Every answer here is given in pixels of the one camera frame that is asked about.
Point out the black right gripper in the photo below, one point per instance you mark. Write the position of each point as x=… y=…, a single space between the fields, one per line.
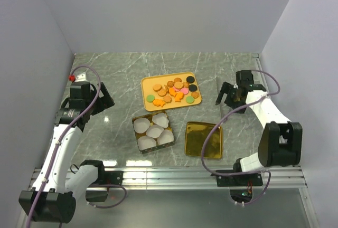
x=224 y=90

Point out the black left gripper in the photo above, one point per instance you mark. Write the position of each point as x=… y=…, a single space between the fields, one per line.
x=103 y=102

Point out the orange leaf cookie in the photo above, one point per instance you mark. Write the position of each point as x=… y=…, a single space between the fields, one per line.
x=167 y=99

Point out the round biscuit cookie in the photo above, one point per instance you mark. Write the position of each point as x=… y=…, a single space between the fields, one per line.
x=162 y=92
x=157 y=87
x=178 y=85

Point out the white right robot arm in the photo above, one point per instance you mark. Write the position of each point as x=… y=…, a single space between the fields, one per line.
x=281 y=140

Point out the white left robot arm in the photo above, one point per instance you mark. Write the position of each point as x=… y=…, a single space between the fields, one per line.
x=53 y=197

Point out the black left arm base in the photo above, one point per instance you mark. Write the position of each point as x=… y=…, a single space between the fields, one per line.
x=114 y=177

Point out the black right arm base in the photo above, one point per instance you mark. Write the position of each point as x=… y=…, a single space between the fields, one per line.
x=239 y=180

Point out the red emergency button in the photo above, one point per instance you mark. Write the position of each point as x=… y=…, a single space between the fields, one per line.
x=72 y=78

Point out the swirl butter cookie right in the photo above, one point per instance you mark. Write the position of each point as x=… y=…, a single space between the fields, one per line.
x=195 y=95

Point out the swirl butter cookie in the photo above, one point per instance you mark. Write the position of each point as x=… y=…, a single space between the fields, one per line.
x=170 y=84
x=195 y=95

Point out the black sandwich cookie lower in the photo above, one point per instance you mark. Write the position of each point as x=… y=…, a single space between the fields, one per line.
x=193 y=88

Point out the black sandwich cookie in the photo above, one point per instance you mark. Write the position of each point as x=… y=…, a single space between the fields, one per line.
x=190 y=79
x=193 y=88

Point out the black sandwich cookie upper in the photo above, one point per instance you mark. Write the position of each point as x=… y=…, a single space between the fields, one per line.
x=190 y=79

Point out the green sandwich cookie right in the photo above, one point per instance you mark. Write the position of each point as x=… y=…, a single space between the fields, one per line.
x=189 y=99

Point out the green sandwich cookie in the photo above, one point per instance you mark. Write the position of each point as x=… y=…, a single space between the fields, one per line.
x=189 y=99
x=150 y=98

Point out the pink sandwich cookie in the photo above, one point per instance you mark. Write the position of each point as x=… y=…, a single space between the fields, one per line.
x=184 y=91
x=176 y=88

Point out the yellow plastic tray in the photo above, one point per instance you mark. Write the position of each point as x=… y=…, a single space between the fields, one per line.
x=147 y=89

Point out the round biscuit cookie top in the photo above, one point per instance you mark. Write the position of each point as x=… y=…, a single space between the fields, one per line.
x=178 y=85

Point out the swirl butter cookie top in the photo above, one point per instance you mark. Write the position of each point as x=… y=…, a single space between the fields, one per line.
x=170 y=84

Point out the gold tin lid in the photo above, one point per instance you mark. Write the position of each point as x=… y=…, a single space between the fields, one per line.
x=195 y=135

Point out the white paper cup back-left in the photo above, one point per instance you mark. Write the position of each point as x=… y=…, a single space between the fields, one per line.
x=141 y=125

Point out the green sandwich cookie left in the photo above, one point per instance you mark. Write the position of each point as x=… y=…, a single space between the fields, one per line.
x=150 y=98

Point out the white paper cup back-right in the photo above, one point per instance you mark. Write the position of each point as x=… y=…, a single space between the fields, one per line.
x=161 y=120

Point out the white paper cup front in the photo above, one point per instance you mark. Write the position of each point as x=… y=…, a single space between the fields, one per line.
x=146 y=142

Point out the white paper cup right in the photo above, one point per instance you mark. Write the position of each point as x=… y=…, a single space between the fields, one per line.
x=165 y=137

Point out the green christmas cookie tin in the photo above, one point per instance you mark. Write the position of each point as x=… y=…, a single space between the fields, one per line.
x=158 y=147

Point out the white paper cup centre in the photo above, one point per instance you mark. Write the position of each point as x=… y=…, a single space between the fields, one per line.
x=154 y=131

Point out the aluminium mounting rail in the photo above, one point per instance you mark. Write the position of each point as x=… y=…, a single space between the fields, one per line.
x=181 y=178

